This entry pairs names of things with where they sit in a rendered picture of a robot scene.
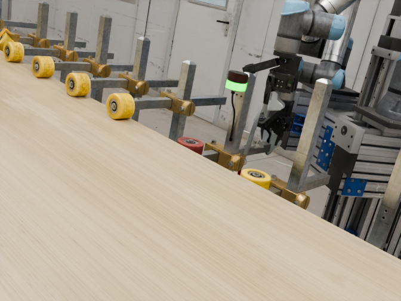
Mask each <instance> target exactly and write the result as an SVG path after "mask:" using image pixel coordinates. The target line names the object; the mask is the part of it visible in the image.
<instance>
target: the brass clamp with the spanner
mask: <svg viewBox="0 0 401 301"><path fill-rule="evenodd" d="M223 149H224V146H223V145H221V144H219V143H217V144H216V145H212V144H211V142H209V143H205V147H204V151H208V150H214V151H216V152H218V153H219V154H218V159H217V162H215V163H216V164H218V165H220V166H222V167H224V168H226V169H228V170H233V171H235V172H237V171H240V170H241V169H242V167H243V165H244V162H245V161H244V158H243V157H241V154H240V153H236V154H232V155H231V154H229V153H227V152H225V151H223Z"/></svg>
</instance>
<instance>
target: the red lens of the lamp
mask: <svg viewBox="0 0 401 301"><path fill-rule="evenodd" d="M248 76H249V75H238V74H235V73H231V72H228V76H227V79H228V80H231V81H234V82H240V83H247V81H248Z"/></svg>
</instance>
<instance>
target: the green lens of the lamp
mask: <svg viewBox="0 0 401 301"><path fill-rule="evenodd" d="M226 88H228V89H230V90H235V91H245V89H246V84H238V83H235V82H231V81H229V80H227V81H226Z"/></svg>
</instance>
